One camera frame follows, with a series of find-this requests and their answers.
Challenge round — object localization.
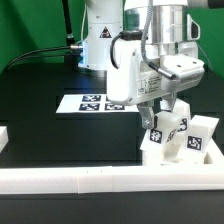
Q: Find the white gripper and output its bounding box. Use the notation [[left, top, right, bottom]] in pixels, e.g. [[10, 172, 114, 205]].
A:
[[106, 31, 204, 129]]

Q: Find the white round stool seat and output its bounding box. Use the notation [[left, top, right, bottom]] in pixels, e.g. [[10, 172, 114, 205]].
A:
[[142, 151, 204, 166]]

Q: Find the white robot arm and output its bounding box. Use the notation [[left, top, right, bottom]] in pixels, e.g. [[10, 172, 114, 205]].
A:
[[79, 0, 224, 129]]

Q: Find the white marker sheet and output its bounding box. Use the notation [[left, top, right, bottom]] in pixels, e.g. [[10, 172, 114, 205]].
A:
[[56, 94, 137, 114]]

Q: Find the white U-shaped fence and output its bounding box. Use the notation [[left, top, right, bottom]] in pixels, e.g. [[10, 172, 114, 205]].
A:
[[0, 142, 224, 195]]

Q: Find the black vertical pole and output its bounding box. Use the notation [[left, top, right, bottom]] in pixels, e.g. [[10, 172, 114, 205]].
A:
[[62, 0, 75, 64]]

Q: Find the white block left edge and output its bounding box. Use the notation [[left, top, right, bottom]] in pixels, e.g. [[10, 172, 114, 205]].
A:
[[0, 126, 8, 153]]

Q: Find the black cable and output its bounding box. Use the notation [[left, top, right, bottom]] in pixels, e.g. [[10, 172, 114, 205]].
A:
[[1, 45, 84, 74]]

